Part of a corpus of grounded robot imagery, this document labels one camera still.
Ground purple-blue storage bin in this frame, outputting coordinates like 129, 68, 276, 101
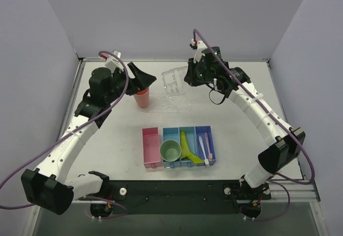
195, 126, 216, 166

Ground green plastic cup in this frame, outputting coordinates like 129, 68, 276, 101
159, 139, 182, 162

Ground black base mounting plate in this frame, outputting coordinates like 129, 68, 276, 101
77, 179, 273, 218

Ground purple cable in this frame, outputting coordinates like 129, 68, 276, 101
0, 50, 130, 219
191, 28, 316, 222

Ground clear textured oval tray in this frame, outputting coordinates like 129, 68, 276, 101
139, 94, 192, 113

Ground clear textured plastic box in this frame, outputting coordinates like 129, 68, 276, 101
161, 67, 187, 96

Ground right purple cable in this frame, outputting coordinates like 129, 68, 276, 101
191, 28, 316, 222

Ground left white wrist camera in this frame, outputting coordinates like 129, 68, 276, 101
99, 54, 123, 73

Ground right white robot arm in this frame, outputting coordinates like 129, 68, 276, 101
184, 47, 305, 190

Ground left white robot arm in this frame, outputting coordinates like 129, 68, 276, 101
21, 62, 156, 215

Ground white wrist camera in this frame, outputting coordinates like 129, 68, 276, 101
190, 39, 207, 63
99, 54, 123, 73

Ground pink storage bin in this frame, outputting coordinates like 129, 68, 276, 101
142, 127, 162, 168

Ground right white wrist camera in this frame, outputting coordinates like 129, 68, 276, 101
190, 39, 207, 63

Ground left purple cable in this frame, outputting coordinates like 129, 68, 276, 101
0, 50, 130, 219

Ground orange plastic cup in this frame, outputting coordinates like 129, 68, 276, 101
134, 88, 150, 108

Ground light blue bin left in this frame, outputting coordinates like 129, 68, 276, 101
162, 127, 181, 168

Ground white toothbrush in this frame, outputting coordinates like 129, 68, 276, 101
198, 136, 210, 167

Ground pink toothbrush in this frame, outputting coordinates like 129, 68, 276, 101
205, 133, 213, 161

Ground light blue bin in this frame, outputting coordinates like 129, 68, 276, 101
180, 127, 198, 167
162, 127, 181, 168

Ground light blue bin middle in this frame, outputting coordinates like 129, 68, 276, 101
180, 127, 198, 167

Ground yellow-green toothpaste tube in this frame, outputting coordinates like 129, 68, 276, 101
180, 131, 190, 159
182, 152, 204, 164

